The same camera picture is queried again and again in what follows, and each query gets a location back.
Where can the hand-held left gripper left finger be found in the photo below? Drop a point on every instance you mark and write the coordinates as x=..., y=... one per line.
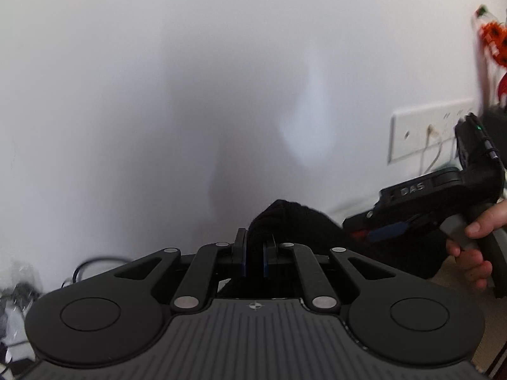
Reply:
x=241, y=254

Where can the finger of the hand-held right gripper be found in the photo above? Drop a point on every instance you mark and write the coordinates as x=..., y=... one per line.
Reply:
x=386, y=232
x=358, y=221

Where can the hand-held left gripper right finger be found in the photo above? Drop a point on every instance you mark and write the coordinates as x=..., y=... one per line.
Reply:
x=269, y=259

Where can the person's right hand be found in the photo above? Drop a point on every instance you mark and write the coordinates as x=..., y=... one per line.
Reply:
x=487, y=221

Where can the red container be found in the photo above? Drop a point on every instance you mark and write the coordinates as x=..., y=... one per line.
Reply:
x=503, y=87

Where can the white orange printed bag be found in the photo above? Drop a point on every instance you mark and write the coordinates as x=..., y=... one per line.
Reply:
x=491, y=35

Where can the grey cluttered items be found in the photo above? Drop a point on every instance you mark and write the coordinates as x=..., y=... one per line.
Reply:
x=16, y=304

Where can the white wall socket panel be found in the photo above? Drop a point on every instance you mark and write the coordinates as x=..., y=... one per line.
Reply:
x=416, y=130

